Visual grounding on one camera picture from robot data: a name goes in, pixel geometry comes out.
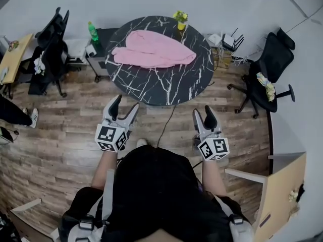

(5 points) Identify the small white network box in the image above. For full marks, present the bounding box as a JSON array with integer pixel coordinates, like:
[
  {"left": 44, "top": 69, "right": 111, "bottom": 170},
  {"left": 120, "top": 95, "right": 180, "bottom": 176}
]
[{"left": 206, "top": 33, "right": 223, "bottom": 46}]

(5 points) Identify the person's right forearm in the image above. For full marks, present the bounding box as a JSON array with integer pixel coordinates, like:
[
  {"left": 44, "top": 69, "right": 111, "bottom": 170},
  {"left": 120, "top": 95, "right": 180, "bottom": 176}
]
[{"left": 201, "top": 160, "right": 228, "bottom": 196}]

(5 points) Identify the round black marble table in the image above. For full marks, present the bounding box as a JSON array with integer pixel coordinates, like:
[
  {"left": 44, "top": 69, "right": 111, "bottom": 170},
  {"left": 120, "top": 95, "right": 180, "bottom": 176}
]
[{"left": 104, "top": 16, "right": 215, "bottom": 107}]

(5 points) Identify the grey backpack harness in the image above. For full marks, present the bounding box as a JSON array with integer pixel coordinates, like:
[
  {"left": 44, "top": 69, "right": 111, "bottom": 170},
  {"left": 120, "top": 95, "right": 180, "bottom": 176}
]
[{"left": 68, "top": 169, "right": 255, "bottom": 242}]

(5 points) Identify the white plastic box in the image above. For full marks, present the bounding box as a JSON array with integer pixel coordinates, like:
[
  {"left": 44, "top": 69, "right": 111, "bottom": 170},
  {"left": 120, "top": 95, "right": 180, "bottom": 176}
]
[{"left": 64, "top": 38, "right": 89, "bottom": 63}]

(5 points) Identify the black and green device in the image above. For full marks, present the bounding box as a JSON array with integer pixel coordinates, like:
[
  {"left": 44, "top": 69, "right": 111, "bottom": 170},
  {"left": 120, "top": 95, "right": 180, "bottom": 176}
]
[{"left": 0, "top": 126, "right": 15, "bottom": 145}]

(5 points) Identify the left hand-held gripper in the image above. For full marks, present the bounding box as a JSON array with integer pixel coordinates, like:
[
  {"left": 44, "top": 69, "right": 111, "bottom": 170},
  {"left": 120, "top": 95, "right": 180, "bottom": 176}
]
[{"left": 94, "top": 94, "right": 140, "bottom": 153}]

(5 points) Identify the yellow potted flower plant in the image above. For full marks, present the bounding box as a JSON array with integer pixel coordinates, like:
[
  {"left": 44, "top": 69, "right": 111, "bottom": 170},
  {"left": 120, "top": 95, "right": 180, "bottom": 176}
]
[{"left": 173, "top": 10, "right": 189, "bottom": 31}]

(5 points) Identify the pink sweatshirt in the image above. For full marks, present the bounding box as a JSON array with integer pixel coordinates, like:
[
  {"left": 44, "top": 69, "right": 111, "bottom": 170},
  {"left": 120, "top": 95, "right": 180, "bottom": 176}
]
[{"left": 111, "top": 30, "right": 197, "bottom": 69}]

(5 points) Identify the pale yellow flower bouquet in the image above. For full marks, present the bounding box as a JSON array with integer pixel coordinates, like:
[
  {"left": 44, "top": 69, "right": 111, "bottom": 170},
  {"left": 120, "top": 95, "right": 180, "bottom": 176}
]
[{"left": 256, "top": 72, "right": 276, "bottom": 102}]

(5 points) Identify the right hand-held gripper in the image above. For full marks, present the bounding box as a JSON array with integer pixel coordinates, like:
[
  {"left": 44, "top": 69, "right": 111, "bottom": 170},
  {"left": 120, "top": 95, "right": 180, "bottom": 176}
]
[{"left": 192, "top": 105, "right": 230, "bottom": 162}]

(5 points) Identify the light grey smartphone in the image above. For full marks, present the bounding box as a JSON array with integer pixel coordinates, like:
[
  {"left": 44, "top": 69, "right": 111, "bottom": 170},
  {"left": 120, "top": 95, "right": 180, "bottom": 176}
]
[{"left": 85, "top": 44, "right": 98, "bottom": 57}]

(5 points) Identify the black floor cable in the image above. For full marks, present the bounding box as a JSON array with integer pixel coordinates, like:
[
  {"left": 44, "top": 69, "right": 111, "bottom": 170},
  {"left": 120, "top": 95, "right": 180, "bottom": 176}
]
[{"left": 156, "top": 104, "right": 177, "bottom": 148}]

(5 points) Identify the wooden desk with white legs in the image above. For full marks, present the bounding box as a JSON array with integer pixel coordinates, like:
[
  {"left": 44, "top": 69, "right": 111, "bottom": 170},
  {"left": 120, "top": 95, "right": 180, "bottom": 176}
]
[{"left": 224, "top": 152, "right": 307, "bottom": 236}]

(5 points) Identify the tangle of white cables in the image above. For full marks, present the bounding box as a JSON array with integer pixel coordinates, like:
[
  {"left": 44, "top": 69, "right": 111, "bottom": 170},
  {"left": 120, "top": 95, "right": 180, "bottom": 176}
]
[{"left": 216, "top": 46, "right": 253, "bottom": 67}]

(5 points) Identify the green plastic bottle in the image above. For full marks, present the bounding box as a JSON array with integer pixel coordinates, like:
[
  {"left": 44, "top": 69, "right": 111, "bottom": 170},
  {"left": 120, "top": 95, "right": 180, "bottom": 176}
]
[{"left": 87, "top": 21, "right": 99, "bottom": 43}]

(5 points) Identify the light wooden desk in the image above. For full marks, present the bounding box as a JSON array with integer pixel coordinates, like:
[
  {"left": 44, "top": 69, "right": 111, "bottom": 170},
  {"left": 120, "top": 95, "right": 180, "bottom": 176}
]
[{"left": 0, "top": 33, "right": 34, "bottom": 85}]

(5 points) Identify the black mesh office chair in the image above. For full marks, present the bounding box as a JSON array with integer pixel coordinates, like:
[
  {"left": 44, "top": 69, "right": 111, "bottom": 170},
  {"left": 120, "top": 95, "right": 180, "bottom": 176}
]
[
  {"left": 27, "top": 7, "right": 70, "bottom": 98},
  {"left": 227, "top": 27, "right": 296, "bottom": 118}
]

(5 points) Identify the white router with black antennas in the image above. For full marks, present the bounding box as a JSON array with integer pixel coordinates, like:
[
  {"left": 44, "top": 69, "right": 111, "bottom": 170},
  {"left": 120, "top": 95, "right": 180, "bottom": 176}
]
[{"left": 221, "top": 28, "right": 245, "bottom": 52}]

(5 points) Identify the person's left forearm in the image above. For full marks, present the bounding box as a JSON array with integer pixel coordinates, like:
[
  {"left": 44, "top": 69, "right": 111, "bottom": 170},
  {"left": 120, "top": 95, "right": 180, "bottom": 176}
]
[{"left": 90, "top": 150, "right": 118, "bottom": 189}]

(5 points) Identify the white flower bunch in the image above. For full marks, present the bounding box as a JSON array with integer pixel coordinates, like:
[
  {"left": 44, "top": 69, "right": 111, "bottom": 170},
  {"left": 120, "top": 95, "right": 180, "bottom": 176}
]
[{"left": 33, "top": 54, "right": 46, "bottom": 76}]

